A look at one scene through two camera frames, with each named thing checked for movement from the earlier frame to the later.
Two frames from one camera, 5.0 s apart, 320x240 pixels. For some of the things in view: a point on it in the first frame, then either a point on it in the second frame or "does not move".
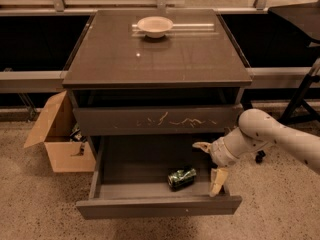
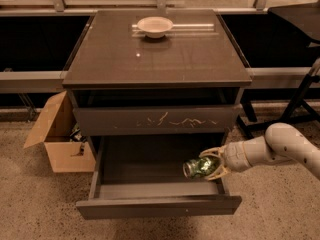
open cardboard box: [57, 132] does not move
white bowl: [155, 26] does not move
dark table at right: [306, 17] does not move
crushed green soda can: [179, 179] -> [199, 167]
